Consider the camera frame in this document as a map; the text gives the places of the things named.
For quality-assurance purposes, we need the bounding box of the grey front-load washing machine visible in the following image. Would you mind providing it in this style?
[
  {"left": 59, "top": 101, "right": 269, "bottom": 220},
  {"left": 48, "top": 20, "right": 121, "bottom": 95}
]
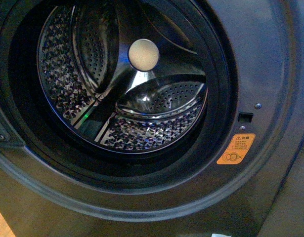
[{"left": 0, "top": 0, "right": 304, "bottom": 237}]

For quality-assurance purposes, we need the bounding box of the steel washing machine drum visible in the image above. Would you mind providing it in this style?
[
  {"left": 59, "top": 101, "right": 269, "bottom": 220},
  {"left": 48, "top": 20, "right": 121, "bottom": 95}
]
[{"left": 37, "top": 0, "right": 208, "bottom": 154}]

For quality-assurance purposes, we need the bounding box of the orange warning sticker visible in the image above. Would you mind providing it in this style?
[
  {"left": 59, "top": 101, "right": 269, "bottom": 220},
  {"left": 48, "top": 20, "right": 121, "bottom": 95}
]
[{"left": 217, "top": 133, "right": 256, "bottom": 165}]

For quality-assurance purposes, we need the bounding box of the upper latch screw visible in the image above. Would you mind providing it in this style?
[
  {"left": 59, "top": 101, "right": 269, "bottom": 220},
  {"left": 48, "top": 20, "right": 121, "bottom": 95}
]
[{"left": 254, "top": 103, "right": 261, "bottom": 110}]

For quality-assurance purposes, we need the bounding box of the black rubber door gasket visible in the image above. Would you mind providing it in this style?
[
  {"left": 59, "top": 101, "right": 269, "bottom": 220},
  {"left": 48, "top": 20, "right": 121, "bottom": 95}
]
[{"left": 0, "top": 0, "right": 237, "bottom": 194}]

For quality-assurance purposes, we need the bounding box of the door hinge bracket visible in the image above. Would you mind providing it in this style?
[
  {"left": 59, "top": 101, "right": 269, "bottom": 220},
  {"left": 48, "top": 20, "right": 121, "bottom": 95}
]
[{"left": 0, "top": 111, "right": 25, "bottom": 148}]

